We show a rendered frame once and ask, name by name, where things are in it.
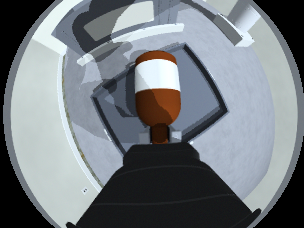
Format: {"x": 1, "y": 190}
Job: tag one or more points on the brown glass bottle with white label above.
{"x": 157, "y": 92}

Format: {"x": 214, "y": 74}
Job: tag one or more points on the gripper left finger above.
{"x": 146, "y": 136}

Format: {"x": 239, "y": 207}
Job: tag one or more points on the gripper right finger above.
{"x": 175, "y": 135}

